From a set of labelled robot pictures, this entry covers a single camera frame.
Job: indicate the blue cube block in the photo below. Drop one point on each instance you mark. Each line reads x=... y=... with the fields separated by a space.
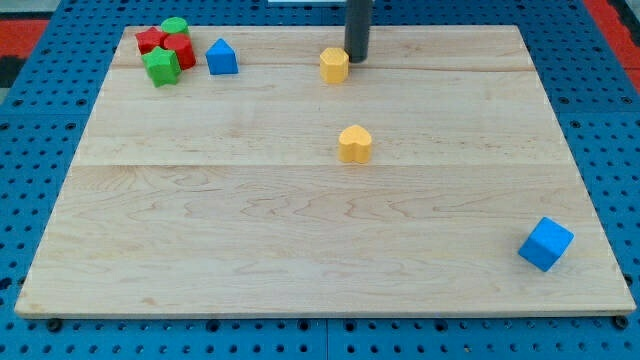
x=546 y=244

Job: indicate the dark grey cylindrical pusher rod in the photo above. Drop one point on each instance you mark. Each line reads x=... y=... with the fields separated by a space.
x=357 y=29

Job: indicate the red star block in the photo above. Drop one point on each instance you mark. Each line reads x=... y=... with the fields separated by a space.
x=150 y=38

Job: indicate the green star block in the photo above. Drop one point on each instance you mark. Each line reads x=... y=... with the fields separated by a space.
x=162 y=66

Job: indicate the light wooden board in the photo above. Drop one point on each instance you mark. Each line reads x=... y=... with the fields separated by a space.
x=224 y=197

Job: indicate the blue triangle block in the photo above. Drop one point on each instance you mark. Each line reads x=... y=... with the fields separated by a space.
x=221 y=58

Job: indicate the yellow heart block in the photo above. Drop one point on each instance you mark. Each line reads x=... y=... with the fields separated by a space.
x=355 y=145

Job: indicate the red cylinder block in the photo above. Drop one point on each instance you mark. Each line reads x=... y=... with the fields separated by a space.
x=181 y=44

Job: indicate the yellow hexagon block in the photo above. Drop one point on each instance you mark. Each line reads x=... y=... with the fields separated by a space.
x=334 y=65

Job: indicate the green cylinder block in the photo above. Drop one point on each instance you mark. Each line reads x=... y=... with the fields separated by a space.
x=175 y=25

